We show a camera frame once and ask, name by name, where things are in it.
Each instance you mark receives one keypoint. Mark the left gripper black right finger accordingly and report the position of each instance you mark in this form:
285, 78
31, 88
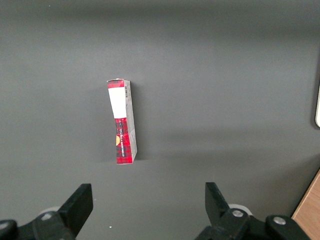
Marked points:
225, 215

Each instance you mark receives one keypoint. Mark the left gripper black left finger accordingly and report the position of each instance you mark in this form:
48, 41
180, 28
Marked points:
72, 212

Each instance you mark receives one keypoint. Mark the beige plastic tray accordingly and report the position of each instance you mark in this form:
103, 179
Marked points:
318, 105

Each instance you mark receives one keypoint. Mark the wooden drawer cabinet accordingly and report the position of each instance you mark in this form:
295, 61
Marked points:
308, 212

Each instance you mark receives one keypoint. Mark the red plaid cardboard box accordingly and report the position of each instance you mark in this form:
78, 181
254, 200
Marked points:
122, 120

